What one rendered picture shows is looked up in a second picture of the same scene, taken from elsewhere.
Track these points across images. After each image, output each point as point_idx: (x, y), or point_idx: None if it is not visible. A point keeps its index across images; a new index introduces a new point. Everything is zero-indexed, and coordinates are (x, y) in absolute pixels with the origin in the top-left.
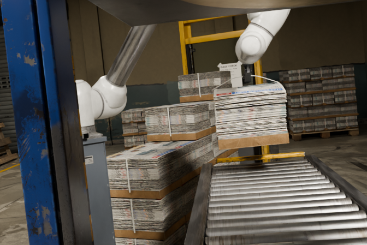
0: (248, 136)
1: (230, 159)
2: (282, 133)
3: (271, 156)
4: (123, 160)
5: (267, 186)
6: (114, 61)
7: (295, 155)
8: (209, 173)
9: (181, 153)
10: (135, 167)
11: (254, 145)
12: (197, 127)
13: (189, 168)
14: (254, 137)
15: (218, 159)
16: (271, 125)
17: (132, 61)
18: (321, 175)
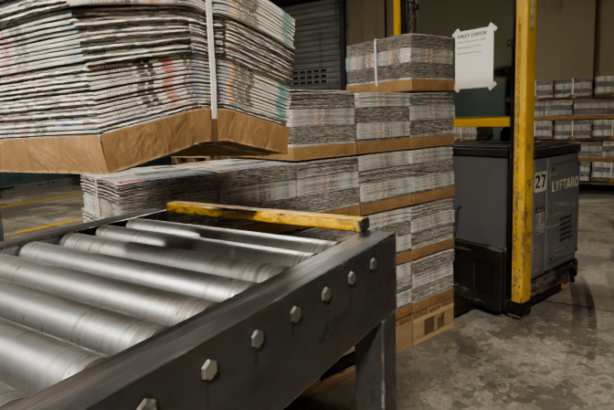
0: (22, 137)
1: (190, 206)
2: (89, 134)
3: (276, 215)
4: (94, 180)
5: None
6: None
7: (333, 226)
8: (58, 234)
9: (228, 183)
10: (102, 197)
11: (35, 171)
12: (301, 138)
13: None
14: (26, 141)
15: (170, 204)
16: (58, 100)
17: None
18: (143, 332)
